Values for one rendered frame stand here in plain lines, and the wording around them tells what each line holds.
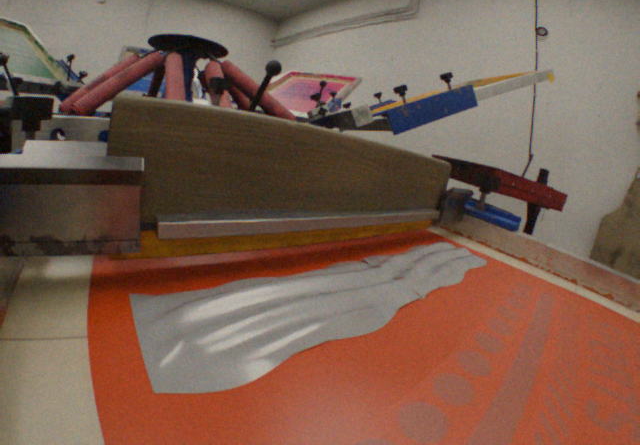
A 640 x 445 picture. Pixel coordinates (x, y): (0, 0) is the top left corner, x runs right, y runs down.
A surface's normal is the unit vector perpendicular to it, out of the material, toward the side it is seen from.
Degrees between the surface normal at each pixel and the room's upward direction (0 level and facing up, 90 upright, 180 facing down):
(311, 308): 33
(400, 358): 0
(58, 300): 0
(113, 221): 90
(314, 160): 90
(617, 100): 90
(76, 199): 90
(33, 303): 0
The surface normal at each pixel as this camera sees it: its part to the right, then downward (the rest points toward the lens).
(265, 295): 0.52, -0.64
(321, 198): 0.63, 0.29
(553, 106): -0.76, 0.00
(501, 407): 0.19, -0.96
